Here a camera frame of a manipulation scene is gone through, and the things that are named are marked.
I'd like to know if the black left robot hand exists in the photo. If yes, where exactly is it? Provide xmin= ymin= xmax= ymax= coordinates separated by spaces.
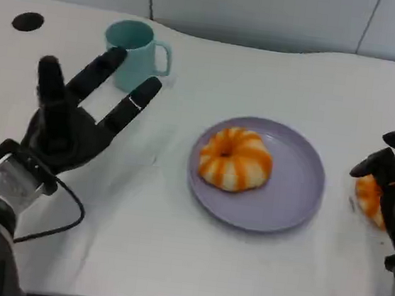
xmin=16 ymin=36 xmax=168 ymax=187

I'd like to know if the orange white toy bread roll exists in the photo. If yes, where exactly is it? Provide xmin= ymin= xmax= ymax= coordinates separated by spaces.
xmin=350 ymin=157 xmax=395 ymax=233
xmin=195 ymin=124 xmax=278 ymax=198

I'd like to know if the pale green mug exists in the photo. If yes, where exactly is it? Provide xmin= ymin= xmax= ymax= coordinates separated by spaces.
xmin=99 ymin=17 xmax=177 ymax=97

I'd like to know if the lilac plate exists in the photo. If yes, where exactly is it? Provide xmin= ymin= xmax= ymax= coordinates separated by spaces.
xmin=180 ymin=110 xmax=332 ymax=241

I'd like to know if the black round table hole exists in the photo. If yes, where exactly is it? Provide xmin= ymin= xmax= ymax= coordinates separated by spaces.
xmin=11 ymin=10 xmax=45 ymax=35

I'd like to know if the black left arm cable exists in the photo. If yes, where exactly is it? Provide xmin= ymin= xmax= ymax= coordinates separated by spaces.
xmin=11 ymin=173 xmax=89 ymax=252

